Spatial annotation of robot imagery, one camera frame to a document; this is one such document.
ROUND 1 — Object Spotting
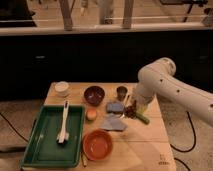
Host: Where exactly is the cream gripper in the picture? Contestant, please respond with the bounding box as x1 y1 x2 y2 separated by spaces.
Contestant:
133 100 148 114

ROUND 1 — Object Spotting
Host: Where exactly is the dark red grape bunch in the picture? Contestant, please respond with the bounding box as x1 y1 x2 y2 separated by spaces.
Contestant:
125 103 136 118

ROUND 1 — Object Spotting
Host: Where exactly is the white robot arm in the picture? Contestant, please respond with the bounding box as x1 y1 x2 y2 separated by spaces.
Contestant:
132 57 213 127

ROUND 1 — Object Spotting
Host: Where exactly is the purple bowl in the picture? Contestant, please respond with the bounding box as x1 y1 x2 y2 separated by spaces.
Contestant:
84 86 105 106

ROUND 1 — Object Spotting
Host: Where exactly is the orange bowl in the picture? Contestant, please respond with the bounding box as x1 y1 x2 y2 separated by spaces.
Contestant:
82 129 113 161

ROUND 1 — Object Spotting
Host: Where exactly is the dark metal cup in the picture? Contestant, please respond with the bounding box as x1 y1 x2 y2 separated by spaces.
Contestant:
116 86 128 101

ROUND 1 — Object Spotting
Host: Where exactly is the blue sponge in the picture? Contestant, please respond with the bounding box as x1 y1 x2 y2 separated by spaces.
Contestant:
106 102 124 114

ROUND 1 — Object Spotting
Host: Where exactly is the grey blue cloth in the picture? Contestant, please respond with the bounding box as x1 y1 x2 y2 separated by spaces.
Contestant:
100 115 127 131

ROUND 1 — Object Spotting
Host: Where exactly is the orange fruit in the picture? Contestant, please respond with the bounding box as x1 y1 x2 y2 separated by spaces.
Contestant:
86 109 97 121

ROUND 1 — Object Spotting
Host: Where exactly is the white small cup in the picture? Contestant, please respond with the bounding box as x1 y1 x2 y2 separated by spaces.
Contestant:
54 81 69 97

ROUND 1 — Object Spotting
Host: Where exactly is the green plastic tray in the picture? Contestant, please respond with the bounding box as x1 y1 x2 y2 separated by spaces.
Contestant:
21 105 85 168

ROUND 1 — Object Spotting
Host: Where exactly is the green handled scoop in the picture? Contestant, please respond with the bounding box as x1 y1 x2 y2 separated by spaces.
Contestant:
120 111 151 125

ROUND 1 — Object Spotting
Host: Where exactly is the black cable right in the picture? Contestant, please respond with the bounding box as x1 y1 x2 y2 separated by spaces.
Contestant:
170 111 198 171

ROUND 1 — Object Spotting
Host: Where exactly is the black cable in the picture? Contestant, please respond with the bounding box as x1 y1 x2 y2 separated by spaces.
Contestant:
170 111 198 171
0 112 30 144

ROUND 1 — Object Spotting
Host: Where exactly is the black cable left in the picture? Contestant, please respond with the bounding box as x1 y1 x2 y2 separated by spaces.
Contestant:
0 112 30 144

